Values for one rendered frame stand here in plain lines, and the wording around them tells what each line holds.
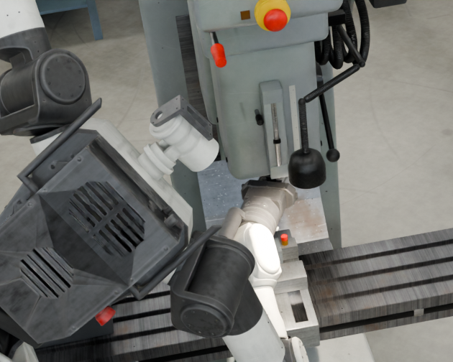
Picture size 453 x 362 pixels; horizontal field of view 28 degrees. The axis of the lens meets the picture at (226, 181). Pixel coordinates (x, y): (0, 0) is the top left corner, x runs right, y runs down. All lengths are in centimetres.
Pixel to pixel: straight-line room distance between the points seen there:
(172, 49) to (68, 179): 96
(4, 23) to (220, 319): 58
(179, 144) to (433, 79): 342
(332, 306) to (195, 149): 81
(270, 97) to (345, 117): 278
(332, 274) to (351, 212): 164
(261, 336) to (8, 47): 64
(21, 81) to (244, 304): 52
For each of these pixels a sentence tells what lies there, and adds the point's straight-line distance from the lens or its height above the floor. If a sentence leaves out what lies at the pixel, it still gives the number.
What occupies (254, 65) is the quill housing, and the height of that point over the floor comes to 159.
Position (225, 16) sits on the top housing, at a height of 176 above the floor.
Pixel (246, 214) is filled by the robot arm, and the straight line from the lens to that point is 187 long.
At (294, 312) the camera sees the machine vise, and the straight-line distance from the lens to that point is 208.
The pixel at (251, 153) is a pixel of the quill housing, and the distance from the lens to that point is 186.
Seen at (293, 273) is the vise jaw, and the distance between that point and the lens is 211.
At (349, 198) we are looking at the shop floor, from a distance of 398.
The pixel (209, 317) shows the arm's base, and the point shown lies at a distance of 147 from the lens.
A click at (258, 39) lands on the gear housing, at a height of 166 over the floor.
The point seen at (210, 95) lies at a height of 142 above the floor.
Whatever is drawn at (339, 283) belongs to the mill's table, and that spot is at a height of 91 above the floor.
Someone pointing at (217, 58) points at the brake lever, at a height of 171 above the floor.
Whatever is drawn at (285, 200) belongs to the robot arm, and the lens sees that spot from 196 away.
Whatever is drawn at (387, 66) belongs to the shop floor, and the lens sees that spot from 494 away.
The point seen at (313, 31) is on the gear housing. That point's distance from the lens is 171.
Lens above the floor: 244
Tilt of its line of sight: 36 degrees down
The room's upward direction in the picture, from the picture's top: 8 degrees counter-clockwise
